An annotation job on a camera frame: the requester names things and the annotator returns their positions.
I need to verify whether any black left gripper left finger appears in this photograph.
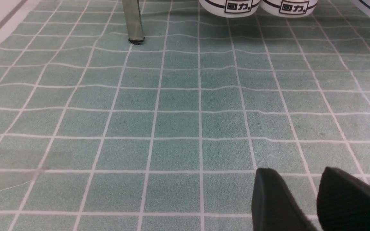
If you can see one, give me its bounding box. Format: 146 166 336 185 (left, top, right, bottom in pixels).
251 168 317 231

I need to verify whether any stainless steel shoe rack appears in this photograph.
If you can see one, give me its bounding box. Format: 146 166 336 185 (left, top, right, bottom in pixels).
122 0 145 45

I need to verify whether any green checkered floor mat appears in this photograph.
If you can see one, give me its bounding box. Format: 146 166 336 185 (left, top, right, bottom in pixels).
0 0 370 231

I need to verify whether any black canvas sneaker right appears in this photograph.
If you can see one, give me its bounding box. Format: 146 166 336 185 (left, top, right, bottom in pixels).
260 0 318 18

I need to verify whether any black canvas sneaker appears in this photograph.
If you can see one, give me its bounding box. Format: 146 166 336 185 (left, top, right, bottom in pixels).
260 0 318 18
199 0 261 18

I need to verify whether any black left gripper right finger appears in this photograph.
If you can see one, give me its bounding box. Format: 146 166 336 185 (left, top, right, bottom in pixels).
317 167 370 231

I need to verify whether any black canvas sneaker left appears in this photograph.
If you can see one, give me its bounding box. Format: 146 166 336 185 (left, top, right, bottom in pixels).
199 0 261 18

